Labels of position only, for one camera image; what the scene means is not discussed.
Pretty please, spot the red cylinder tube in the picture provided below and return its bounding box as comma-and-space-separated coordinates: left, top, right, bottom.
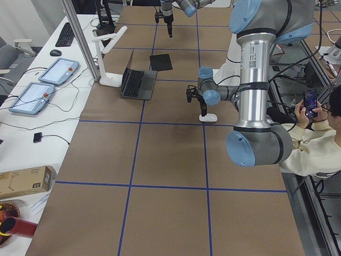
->
1, 217, 38, 238

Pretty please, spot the grey laptop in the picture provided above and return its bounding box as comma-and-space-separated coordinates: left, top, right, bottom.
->
120, 50, 157, 100

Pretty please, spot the blue teach pendant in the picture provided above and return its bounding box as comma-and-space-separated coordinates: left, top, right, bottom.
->
9, 82, 55, 115
38, 58, 79, 86

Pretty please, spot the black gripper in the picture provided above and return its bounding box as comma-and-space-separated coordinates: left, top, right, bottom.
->
155, 11, 174, 38
186, 85, 207, 117

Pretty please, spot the blue teach pendant far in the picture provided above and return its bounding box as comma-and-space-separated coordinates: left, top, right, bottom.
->
38, 58, 79, 86

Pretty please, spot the person in cream sweater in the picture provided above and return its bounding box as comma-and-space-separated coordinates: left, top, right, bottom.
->
267, 86, 340, 178

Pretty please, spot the white desk lamp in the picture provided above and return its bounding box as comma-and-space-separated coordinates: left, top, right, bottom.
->
92, 26, 128, 87

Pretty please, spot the white computer mouse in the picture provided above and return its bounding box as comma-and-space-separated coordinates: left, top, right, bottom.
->
199, 113, 217, 123

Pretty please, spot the black mouse pad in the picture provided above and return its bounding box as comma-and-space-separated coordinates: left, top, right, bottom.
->
149, 54, 173, 71

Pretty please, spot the small black device on desk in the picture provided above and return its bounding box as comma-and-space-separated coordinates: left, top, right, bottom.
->
33, 132, 43, 143

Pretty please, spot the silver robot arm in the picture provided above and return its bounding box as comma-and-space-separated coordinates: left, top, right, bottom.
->
186, 1, 314, 166
155, 0, 215, 38

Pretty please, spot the black computer mouse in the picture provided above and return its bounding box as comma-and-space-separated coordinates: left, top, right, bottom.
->
50, 49, 62, 57

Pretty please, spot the brown cardboard box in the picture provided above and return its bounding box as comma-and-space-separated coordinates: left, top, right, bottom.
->
1, 166, 56, 199

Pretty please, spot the aluminium frame post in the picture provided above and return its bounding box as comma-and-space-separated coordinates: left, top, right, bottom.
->
61, 0, 100, 82

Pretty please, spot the blue teach pendant near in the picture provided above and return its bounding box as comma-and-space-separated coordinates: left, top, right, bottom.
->
9, 82, 55, 115

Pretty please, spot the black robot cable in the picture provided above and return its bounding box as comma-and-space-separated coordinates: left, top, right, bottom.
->
213, 74, 242, 89

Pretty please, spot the black smartphone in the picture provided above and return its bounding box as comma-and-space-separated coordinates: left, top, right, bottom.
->
303, 89, 318, 119

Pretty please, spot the black keyboard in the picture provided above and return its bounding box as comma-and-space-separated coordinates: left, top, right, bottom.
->
55, 22, 75, 47

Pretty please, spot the wicker fruit basket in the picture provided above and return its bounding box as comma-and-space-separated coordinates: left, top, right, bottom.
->
1, 202, 20, 247

